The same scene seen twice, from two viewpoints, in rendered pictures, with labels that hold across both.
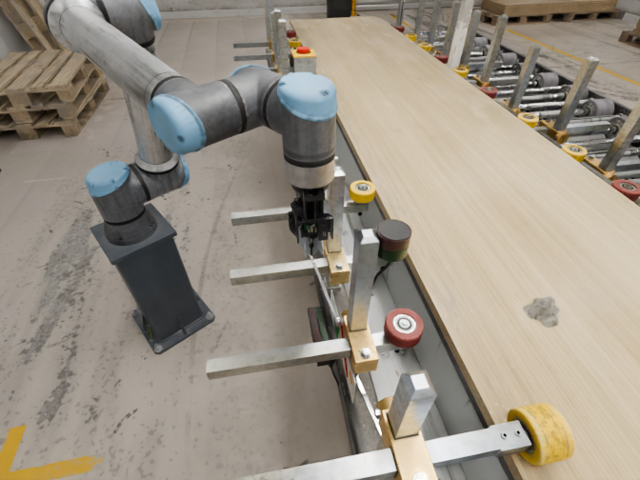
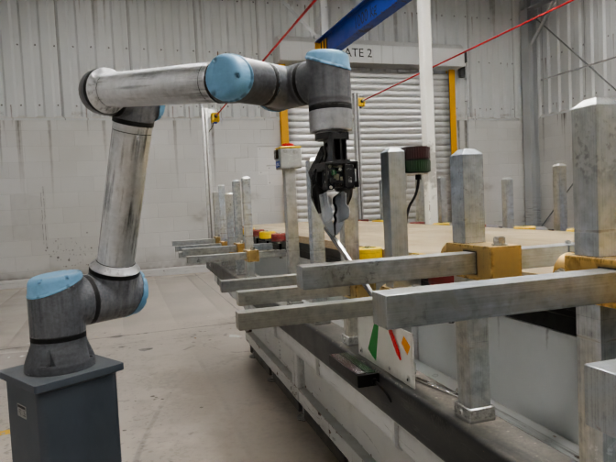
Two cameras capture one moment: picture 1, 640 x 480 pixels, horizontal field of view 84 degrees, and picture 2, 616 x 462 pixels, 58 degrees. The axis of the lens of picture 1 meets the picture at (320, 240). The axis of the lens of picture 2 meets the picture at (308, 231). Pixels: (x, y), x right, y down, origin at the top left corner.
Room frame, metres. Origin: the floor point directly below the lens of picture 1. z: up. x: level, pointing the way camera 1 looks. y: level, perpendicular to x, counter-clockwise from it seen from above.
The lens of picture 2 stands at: (-0.61, 0.22, 1.04)
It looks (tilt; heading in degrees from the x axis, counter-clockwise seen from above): 3 degrees down; 353
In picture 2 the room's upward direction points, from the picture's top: 3 degrees counter-clockwise
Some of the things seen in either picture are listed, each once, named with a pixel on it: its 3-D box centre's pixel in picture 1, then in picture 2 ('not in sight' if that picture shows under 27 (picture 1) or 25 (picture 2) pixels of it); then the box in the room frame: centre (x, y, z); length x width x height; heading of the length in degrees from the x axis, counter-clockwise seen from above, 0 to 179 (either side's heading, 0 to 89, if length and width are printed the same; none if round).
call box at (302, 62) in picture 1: (304, 65); (288, 159); (1.20, 0.05, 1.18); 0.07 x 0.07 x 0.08; 10
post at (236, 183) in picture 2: (280, 58); (238, 228); (2.17, 0.22, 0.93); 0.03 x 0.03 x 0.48; 10
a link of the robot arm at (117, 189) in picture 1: (116, 190); (59, 302); (1.08, 0.75, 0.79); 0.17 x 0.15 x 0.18; 134
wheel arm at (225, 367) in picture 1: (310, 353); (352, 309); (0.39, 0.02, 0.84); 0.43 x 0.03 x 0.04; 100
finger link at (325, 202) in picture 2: (305, 246); (329, 214); (0.55, 0.03, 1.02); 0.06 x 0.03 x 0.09; 10
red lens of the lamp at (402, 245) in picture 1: (393, 234); (414, 153); (0.46, -0.13, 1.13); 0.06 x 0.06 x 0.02
